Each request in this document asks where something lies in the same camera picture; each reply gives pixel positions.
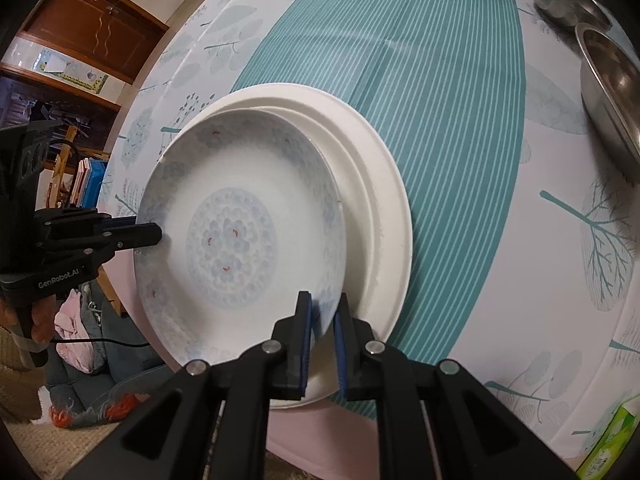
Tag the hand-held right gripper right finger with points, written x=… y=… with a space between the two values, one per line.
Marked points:
x=342 y=350

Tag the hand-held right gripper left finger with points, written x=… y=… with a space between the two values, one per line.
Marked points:
x=305 y=345

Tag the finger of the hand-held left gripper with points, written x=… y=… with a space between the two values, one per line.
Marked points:
x=140 y=236

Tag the blue floral porcelain plate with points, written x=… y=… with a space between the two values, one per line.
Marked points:
x=230 y=240

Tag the person's left hand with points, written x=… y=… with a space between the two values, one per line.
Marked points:
x=42 y=319

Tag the stack of books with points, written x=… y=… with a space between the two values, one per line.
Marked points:
x=90 y=182

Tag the pink cloth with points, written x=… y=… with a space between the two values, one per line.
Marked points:
x=72 y=327

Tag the white plate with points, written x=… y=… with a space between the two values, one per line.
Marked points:
x=387 y=220

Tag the blue grey cloth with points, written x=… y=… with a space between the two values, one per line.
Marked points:
x=120 y=385

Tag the brown wooden cabinet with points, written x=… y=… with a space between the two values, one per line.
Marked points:
x=100 y=35

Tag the teal striped leaf tablecloth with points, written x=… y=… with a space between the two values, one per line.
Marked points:
x=450 y=135

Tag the green tissue packet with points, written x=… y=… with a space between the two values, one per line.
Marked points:
x=615 y=442

